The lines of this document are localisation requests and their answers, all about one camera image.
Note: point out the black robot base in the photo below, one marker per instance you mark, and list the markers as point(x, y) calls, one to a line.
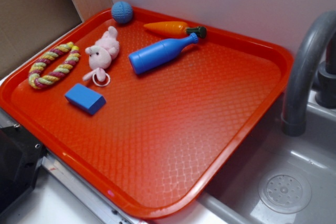
point(21, 158)

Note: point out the blue plastic bottle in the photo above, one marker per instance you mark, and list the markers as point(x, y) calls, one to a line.
point(159, 53)

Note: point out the orange plastic tray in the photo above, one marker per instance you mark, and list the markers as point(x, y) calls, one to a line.
point(162, 135)

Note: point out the orange toy carrot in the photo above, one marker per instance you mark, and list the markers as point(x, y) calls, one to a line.
point(175, 29)

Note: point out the pink plush bunny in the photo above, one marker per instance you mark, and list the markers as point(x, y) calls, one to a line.
point(101, 55)

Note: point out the blue rectangular block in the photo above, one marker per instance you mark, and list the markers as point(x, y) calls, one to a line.
point(85, 98)

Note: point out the blue knitted ball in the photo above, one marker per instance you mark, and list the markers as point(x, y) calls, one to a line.
point(122, 12)

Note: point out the grey toy faucet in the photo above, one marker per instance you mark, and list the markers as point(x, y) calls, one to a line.
point(314, 63)

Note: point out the grey toy sink basin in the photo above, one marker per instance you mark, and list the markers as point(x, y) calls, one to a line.
point(275, 178)

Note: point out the brown cardboard panel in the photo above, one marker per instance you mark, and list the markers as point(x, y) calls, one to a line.
point(28, 26)

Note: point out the multicolour rope ring toy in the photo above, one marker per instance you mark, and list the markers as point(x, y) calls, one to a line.
point(53, 66)

